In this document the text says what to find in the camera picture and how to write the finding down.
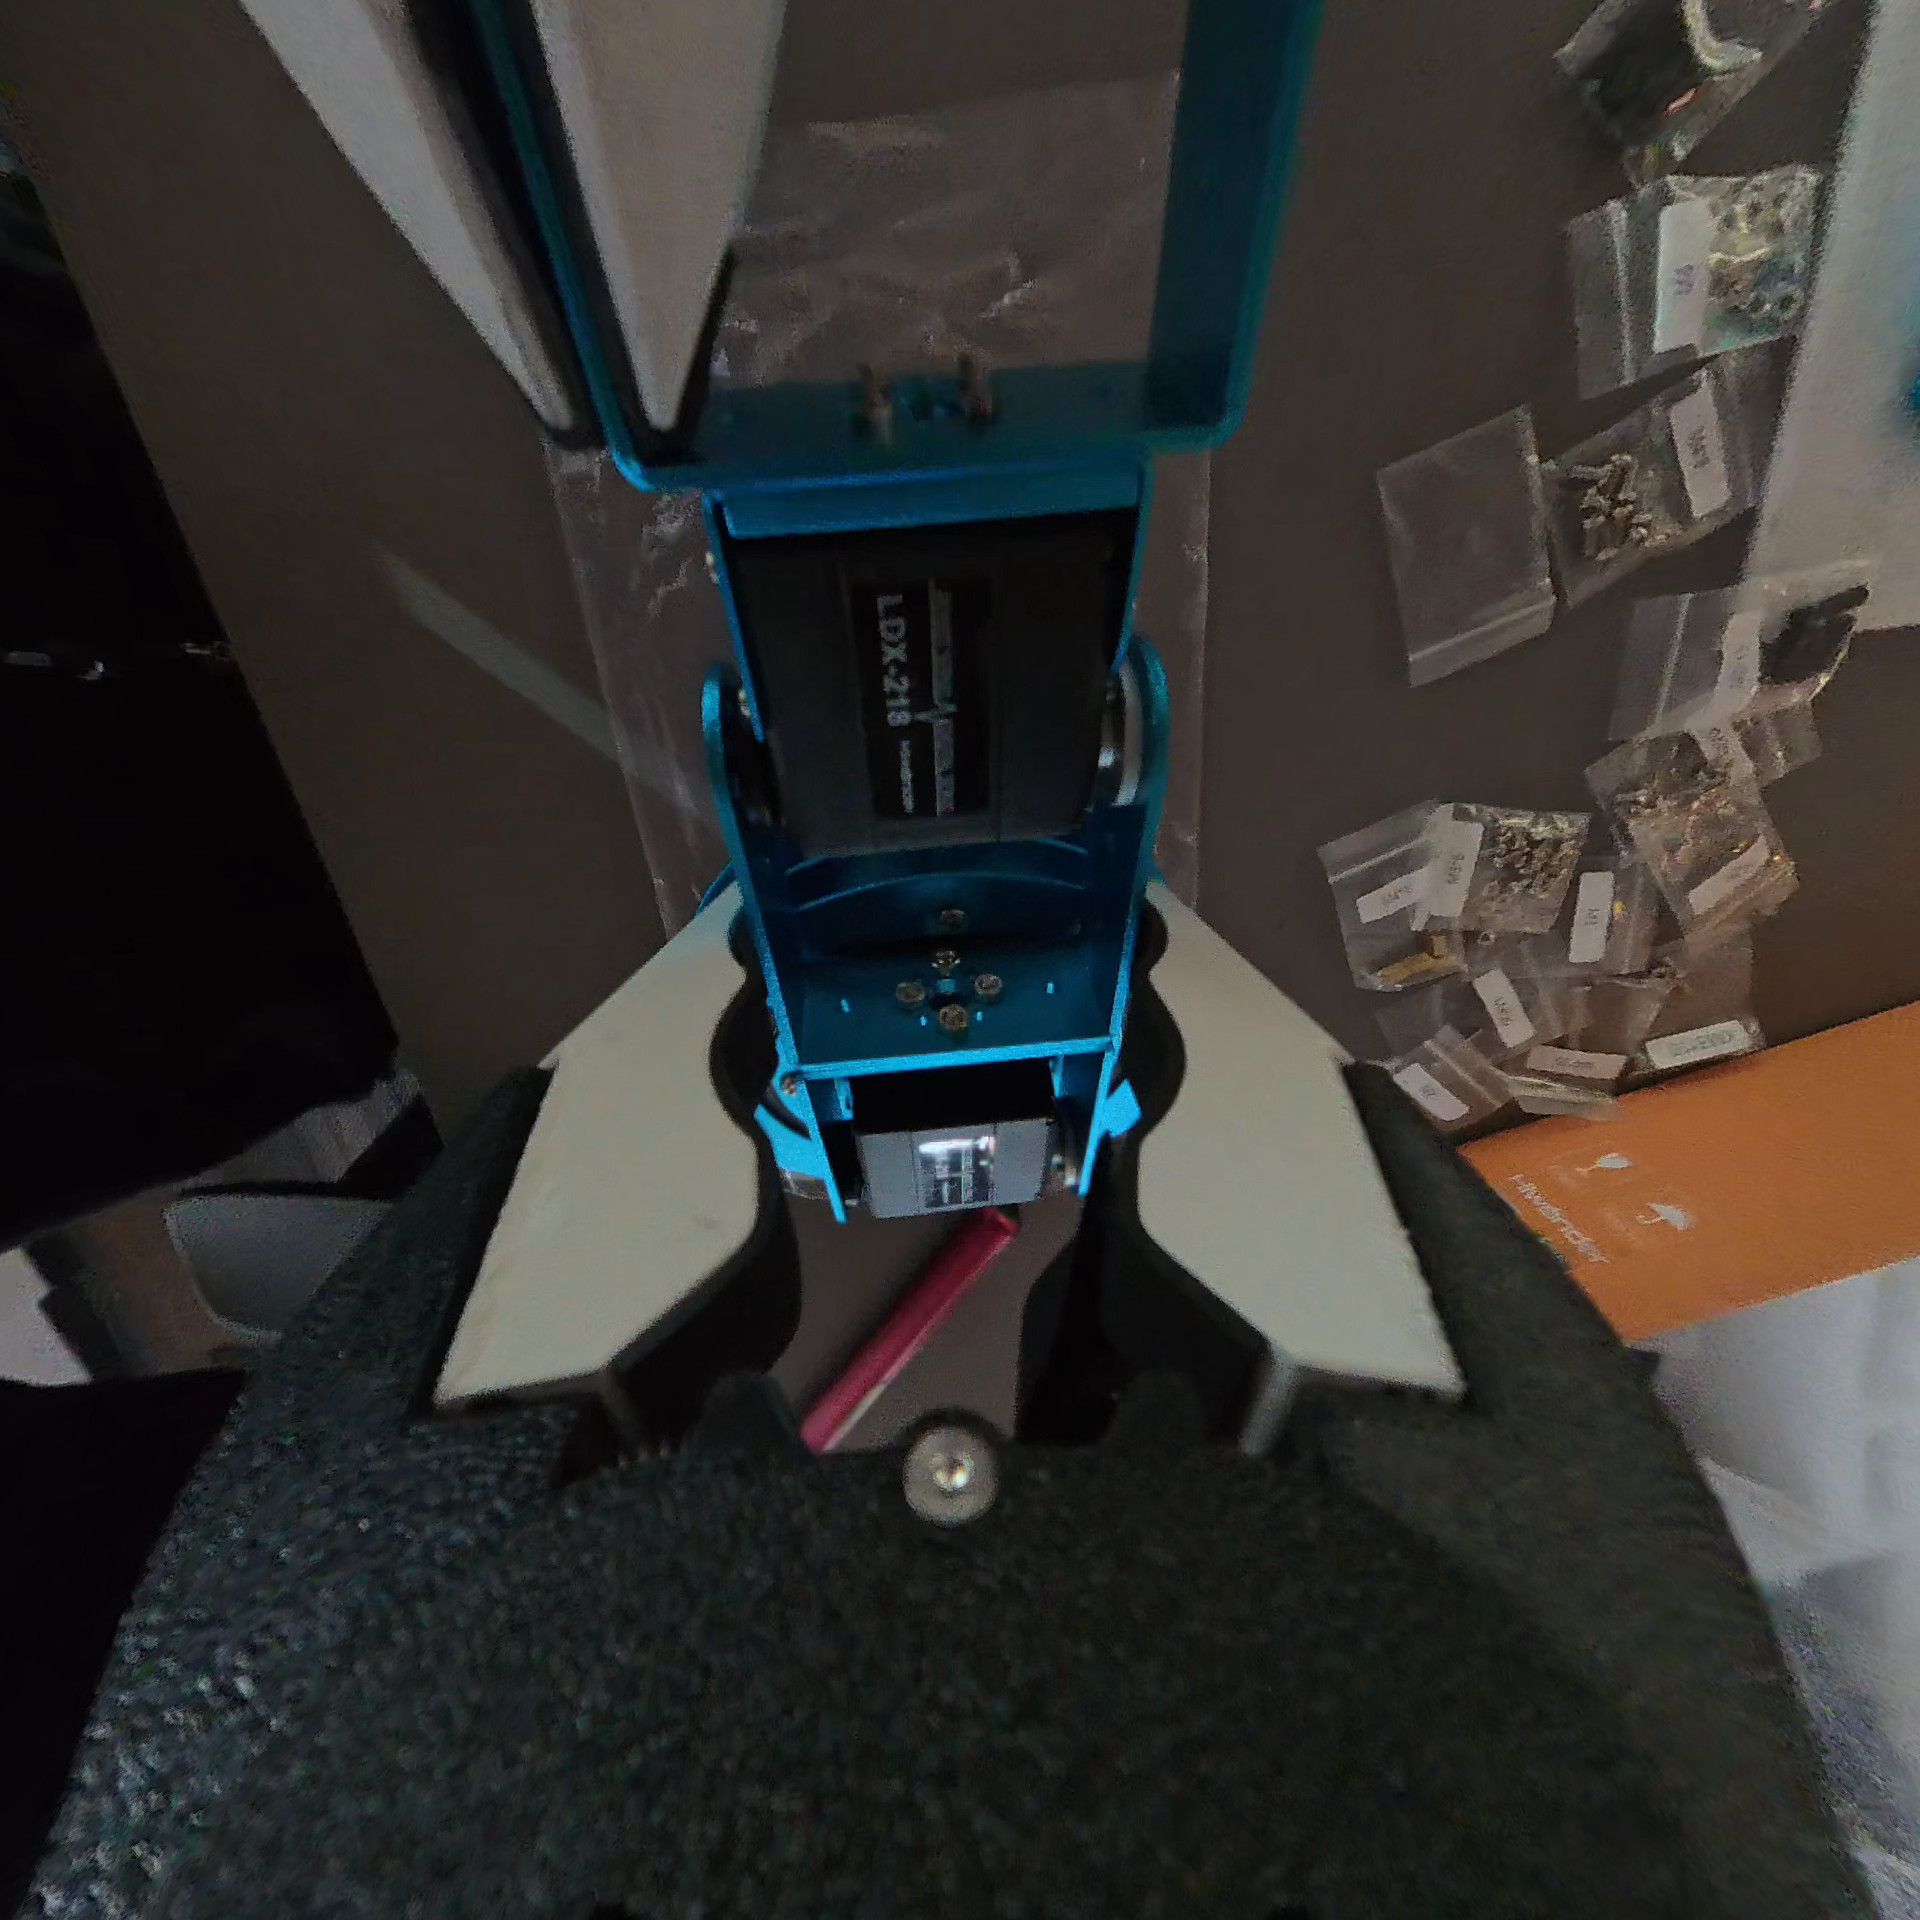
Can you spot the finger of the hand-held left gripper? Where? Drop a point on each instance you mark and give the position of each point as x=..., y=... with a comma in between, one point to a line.
x=406, y=120
x=661, y=149

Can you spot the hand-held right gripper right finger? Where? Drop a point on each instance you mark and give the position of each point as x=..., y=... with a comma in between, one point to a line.
x=1290, y=1201

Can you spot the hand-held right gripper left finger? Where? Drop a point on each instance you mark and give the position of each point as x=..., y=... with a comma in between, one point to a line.
x=615, y=1201

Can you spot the red electric screwdriver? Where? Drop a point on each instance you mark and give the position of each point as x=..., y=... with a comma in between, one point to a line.
x=916, y=1320

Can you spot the blue toy robot arm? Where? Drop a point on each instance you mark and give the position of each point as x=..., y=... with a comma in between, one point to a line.
x=916, y=705

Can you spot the grey work desk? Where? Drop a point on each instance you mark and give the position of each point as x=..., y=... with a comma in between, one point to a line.
x=1395, y=301

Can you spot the clear plastic bag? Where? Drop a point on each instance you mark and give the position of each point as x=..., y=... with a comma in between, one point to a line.
x=962, y=225

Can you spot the pile of small screw bags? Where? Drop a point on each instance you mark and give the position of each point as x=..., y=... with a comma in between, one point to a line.
x=1517, y=855

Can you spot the orange and white cardboard box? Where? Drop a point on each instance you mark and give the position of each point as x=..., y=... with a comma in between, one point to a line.
x=1725, y=1184

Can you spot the person's black-clad torso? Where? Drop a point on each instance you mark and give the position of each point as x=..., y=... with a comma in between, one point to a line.
x=150, y=902

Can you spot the white ribbed foam sheet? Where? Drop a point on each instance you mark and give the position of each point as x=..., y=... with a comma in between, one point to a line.
x=1846, y=301

